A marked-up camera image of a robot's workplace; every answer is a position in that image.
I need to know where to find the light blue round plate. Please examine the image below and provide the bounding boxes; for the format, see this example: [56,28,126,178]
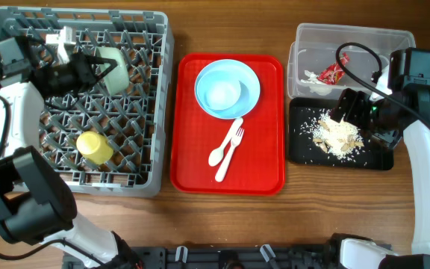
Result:
[195,59,261,120]

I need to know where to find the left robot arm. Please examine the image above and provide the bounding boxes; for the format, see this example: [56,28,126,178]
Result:
[0,36,144,268]

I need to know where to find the white plastic fork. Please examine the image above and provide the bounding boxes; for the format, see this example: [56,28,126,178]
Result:
[215,128,245,182]

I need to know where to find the red snack wrapper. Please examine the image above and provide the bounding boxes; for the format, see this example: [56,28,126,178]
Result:
[317,63,345,85]

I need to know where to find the white paper napkin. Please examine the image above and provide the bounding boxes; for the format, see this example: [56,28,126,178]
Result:
[300,70,332,96]

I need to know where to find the rice and food scraps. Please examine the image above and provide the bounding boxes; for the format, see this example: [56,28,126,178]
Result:
[296,108,369,164]

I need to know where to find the white plastic spoon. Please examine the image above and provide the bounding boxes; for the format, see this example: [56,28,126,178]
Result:
[208,117,243,167]

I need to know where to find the clear plastic waste bin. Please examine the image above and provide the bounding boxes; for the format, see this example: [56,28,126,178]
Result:
[287,23,416,99]

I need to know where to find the red plastic serving tray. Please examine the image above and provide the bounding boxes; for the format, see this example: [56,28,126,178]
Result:
[170,53,285,196]

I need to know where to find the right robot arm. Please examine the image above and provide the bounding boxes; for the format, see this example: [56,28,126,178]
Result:
[330,47,430,268]

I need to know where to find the black rectangular tray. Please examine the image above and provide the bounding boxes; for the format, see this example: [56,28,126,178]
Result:
[288,98,394,170]

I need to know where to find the yellow plastic cup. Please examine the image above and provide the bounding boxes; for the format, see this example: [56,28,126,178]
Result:
[76,131,114,165]

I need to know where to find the green plastic saucer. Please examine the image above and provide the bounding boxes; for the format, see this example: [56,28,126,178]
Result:
[95,47,130,96]

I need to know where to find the light blue plastic bowl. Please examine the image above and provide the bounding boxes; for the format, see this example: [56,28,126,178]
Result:
[195,70,241,111]

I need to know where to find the grey plastic dishwasher rack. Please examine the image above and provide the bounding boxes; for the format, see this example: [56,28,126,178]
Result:
[0,7,174,197]

